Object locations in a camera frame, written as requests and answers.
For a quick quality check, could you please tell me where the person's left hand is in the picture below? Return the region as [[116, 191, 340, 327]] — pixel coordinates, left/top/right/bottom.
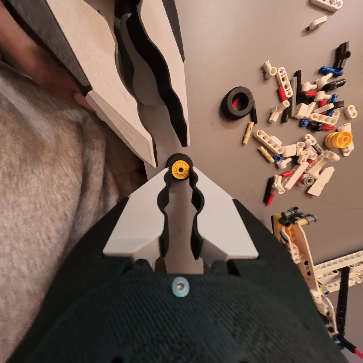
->
[[0, 4, 96, 113]]

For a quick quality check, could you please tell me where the pile of loose lego pieces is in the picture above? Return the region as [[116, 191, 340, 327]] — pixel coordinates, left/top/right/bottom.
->
[[252, 0, 358, 206]]

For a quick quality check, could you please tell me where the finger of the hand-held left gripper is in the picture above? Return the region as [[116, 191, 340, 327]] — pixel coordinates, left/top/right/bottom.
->
[[114, 0, 190, 148], [46, 0, 158, 168]]

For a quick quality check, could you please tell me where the black lego tyre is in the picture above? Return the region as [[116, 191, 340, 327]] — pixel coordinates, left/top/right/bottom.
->
[[165, 153, 194, 182], [220, 86, 255, 120]]

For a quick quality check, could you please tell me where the yellow lego wheel hub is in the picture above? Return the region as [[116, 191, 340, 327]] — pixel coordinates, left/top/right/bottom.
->
[[171, 160, 190, 180], [324, 130, 354, 149]]

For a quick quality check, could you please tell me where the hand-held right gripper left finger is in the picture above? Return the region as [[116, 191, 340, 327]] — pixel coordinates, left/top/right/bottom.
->
[[103, 167, 173, 270]]

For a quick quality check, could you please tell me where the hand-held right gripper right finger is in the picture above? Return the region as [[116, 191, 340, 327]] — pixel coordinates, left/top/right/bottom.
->
[[189, 166, 259, 268]]

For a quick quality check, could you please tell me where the tan lego pin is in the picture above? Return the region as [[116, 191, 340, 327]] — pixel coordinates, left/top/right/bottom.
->
[[242, 121, 255, 145]]

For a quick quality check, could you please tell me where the person's grey hoodie torso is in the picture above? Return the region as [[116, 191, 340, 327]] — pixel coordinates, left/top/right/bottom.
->
[[0, 60, 148, 363]]

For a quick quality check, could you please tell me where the zebra striped lego aircraft model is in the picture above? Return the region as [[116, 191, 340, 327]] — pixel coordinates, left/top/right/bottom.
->
[[270, 206, 363, 360]]

